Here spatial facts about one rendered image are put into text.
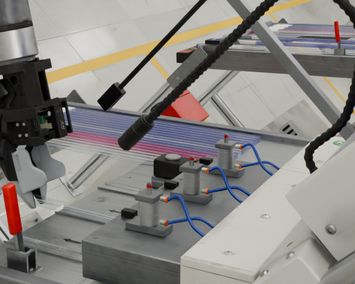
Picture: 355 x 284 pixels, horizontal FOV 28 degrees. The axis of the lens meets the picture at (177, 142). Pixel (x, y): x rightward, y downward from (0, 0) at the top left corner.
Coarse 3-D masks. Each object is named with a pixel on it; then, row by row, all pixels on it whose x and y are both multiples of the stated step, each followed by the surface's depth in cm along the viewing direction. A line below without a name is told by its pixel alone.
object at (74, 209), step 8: (0, 192) 106; (16, 192) 105; (40, 200) 102; (48, 200) 102; (56, 200) 102; (56, 208) 101; (64, 208) 101; (72, 208) 100; (80, 208) 100; (88, 208) 100; (88, 216) 99; (96, 216) 98; (104, 216) 98; (112, 216) 97
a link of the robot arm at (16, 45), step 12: (0, 36) 94; (12, 36) 95; (24, 36) 96; (0, 48) 95; (12, 48) 95; (24, 48) 96; (36, 48) 98; (0, 60) 95; (12, 60) 95; (24, 60) 96
